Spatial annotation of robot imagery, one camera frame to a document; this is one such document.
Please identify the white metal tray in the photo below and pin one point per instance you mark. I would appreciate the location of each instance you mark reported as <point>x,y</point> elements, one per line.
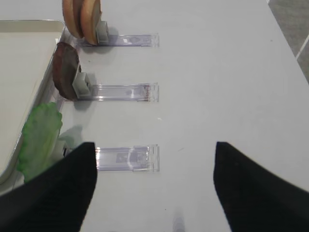
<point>26,50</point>

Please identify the bun slice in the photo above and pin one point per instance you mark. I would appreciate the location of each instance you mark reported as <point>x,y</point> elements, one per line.
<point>71,10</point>
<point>90,16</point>

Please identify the clear lettuce rack right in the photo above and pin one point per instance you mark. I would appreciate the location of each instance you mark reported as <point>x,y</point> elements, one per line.
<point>143,158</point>

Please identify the bun slice inner right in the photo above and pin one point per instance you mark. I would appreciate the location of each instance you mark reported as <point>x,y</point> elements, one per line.
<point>90,16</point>

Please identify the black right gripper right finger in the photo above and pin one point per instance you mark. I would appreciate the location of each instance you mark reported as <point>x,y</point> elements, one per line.
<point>254,199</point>

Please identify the upright green lettuce leaf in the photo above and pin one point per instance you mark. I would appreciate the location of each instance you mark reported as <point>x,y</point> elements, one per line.
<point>40,134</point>

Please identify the clear patty rack right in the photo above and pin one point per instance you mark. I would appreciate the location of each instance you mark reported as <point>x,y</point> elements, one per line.
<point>86,91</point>

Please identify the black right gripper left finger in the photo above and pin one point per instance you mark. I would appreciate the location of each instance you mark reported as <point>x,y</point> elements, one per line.
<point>55,201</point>

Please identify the clear bun rack right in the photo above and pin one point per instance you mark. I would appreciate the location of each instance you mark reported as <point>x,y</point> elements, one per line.
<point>105,39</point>

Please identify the bun slice outer right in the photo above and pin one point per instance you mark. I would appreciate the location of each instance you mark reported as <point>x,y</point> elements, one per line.
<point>71,10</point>

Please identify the upright brown meat patty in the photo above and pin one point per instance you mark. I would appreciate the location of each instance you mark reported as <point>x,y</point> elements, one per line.
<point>65,72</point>

